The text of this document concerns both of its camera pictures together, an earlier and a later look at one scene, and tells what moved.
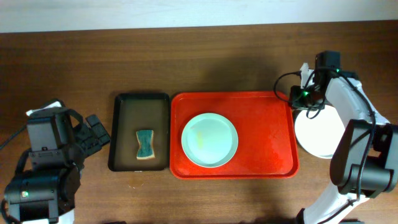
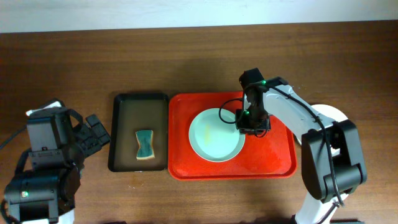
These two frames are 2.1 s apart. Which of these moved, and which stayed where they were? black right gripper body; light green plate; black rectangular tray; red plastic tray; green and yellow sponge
Moved: black right gripper body; light green plate
Stayed: black rectangular tray; red plastic tray; green and yellow sponge
